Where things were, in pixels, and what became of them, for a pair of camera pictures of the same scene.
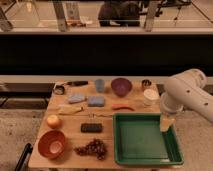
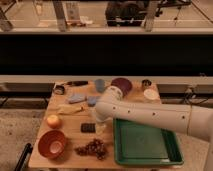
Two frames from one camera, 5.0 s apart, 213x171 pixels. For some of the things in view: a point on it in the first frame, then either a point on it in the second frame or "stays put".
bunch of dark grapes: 95,147 stays put
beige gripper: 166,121 → 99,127
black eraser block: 91,128 stays put
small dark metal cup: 146,82 stays put
